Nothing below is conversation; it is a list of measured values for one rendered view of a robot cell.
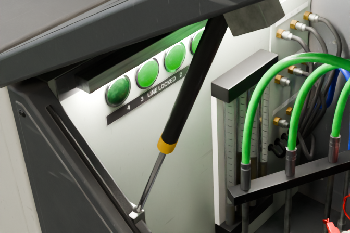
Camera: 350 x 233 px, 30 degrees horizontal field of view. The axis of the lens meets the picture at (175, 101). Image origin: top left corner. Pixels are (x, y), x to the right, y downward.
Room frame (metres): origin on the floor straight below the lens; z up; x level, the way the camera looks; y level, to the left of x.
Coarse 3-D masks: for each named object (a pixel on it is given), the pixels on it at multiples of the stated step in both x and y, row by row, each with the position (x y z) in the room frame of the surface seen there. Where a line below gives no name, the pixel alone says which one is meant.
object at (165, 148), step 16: (208, 32) 0.48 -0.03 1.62; (224, 32) 0.48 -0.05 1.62; (208, 48) 0.49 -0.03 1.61; (192, 64) 0.50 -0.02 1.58; (208, 64) 0.49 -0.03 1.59; (192, 80) 0.50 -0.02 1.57; (192, 96) 0.51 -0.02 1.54; (176, 112) 0.52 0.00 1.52; (176, 128) 0.53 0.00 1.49; (160, 144) 0.54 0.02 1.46; (176, 144) 0.54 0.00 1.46; (160, 160) 0.56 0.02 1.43; (144, 192) 0.58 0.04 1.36
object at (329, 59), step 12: (288, 60) 0.81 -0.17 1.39; (300, 60) 0.80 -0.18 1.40; (312, 60) 0.78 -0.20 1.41; (324, 60) 0.77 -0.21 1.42; (336, 60) 0.76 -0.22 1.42; (348, 60) 0.75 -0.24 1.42; (276, 72) 0.83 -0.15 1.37; (264, 84) 0.84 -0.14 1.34; (252, 96) 0.86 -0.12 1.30; (252, 108) 0.86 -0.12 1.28; (252, 120) 0.86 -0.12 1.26
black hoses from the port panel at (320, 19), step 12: (336, 36) 1.08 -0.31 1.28; (324, 48) 1.05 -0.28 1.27; (324, 96) 1.06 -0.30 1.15; (312, 108) 1.04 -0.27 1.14; (324, 108) 1.04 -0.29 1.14; (300, 120) 1.02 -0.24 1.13; (312, 120) 1.06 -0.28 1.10; (288, 132) 1.11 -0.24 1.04; (300, 132) 1.04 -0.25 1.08; (276, 144) 1.07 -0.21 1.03; (300, 144) 1.02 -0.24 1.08; (312, 144) 1.04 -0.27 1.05; (312, 156) 1.01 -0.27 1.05
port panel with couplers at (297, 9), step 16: (288, 0) 1.09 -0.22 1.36; (304, 0) 1.13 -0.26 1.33; (288, 16) 1.09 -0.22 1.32; (304, 16) 1.12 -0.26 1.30; (272, 32) 1.05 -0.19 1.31; (288, 32) 1.05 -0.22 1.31; (304, 32) 1.13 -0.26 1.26; (272, 48) 1.05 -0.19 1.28; (288, 48) 1.09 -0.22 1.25; (304, 64) 1.12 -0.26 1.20; (272, 80) 1.06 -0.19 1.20; (288, 80) 1.05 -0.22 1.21; (304, 80) 1.14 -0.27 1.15; (272, 96) 1.06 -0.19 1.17; (288, 96) 1.10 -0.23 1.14; (272, 112) 1.06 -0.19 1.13; (288, 112) 1.09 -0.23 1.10; (272, 128) 1.06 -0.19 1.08
